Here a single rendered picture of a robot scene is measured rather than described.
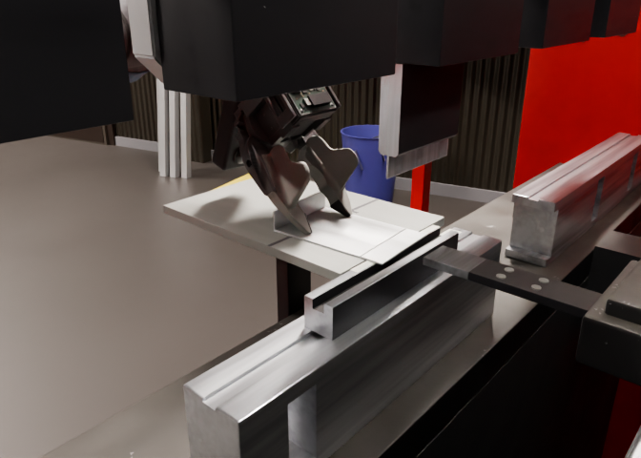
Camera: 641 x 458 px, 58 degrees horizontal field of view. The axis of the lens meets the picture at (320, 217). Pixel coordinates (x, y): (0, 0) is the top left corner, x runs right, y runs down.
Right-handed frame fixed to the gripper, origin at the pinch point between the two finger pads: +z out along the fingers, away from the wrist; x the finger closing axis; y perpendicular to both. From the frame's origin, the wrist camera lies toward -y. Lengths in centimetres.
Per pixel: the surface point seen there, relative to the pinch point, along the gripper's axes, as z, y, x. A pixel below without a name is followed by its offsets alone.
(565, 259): 19.6, 2.3, 36.2
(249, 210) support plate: -5.1, -7.1, -2.2
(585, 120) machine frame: 2, -3, 86
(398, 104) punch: -3.0, 17.5, -3.5
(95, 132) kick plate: -212, -388, 199
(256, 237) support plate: -1.1, -2.4, -6.9
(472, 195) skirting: -2, -152, 280
